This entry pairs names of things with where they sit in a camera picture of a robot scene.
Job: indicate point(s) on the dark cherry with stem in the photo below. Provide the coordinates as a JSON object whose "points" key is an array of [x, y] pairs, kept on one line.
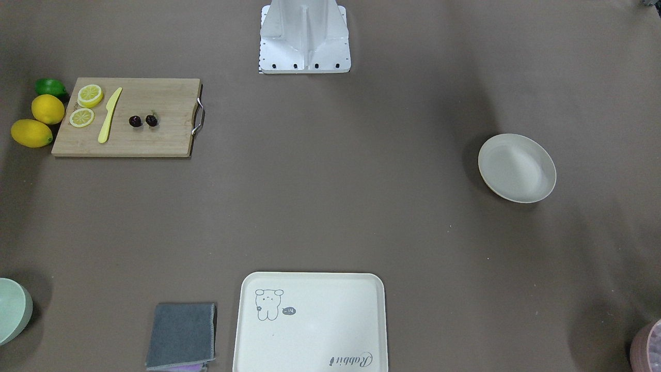
{"points": [[152, 120]]}

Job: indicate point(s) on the yellow lemon far end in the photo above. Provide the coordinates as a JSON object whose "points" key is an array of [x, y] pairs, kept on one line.
{"points": [[31, 133]]}

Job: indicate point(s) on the beige round plate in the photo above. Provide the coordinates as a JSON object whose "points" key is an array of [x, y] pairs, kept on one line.
{"points": [[517, 168]]}

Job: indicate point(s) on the wooden cutting board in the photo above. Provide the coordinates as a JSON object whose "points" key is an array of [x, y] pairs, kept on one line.
{"points": [[176, 101]]}

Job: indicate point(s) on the lemon slice near lime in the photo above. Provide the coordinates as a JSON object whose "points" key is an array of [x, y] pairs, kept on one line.
{"points": [[89, 96]]}

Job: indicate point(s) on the mint green bowl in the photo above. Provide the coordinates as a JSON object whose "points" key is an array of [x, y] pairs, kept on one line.
{"points": [[16, 309]]}

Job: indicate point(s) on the yellow plastic knife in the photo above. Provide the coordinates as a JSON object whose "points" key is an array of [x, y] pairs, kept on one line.
{"points": [[110, 108]]}

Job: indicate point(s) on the white rabbit tray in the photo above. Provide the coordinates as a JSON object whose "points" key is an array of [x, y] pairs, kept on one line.
{"points": [[311, 321]]}

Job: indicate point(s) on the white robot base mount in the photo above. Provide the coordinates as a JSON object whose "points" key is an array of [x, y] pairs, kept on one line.
{"points": [[304, 37]]}

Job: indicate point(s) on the green lime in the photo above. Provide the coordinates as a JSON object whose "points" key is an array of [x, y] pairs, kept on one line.
{"points": [[47, 86]]}

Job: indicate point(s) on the pink bowl with ice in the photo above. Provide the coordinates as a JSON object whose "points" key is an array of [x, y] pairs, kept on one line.
{"points": [[645, 348]]}

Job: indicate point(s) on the yellow lemon near lime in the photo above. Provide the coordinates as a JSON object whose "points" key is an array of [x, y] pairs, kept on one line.
{"points": [[48, 109]]}

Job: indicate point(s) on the grey folded cloth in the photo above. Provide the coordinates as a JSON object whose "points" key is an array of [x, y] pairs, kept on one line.
{"points": [[182, 337]]}

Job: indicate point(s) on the lemon slice near lemons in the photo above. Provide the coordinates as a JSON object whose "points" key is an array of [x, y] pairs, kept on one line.
{"points": [[81, 117]]}

